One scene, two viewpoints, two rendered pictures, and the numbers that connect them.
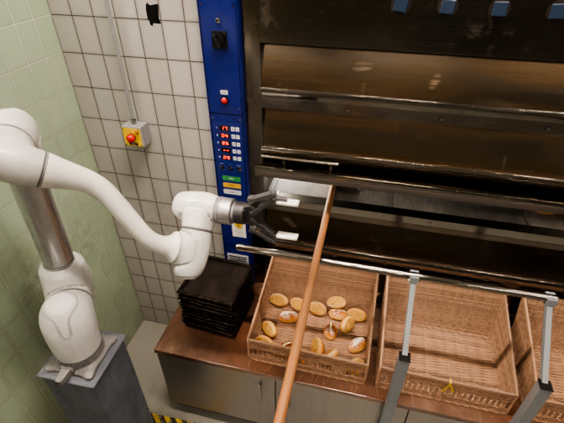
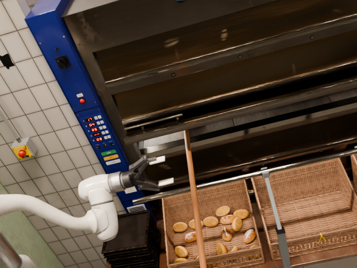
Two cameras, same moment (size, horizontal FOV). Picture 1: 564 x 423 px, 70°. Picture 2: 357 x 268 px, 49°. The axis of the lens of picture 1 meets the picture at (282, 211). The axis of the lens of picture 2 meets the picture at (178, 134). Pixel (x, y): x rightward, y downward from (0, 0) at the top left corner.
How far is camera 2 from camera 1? 45 cm
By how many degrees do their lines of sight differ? 4
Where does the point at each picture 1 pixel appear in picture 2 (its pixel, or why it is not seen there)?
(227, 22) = (64, 48)
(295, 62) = (122, 56)
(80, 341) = not seen: outside the picture
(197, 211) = (98, 190)
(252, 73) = (95, 74)
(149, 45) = (11, 83)
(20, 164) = not seen: outside the picture
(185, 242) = (99, 215)
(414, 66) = (205, 30)
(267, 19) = (91, 36)
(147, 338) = not seen: outside the picture
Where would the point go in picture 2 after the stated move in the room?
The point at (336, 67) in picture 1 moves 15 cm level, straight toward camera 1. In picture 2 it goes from (153, 49) to (155, 61)
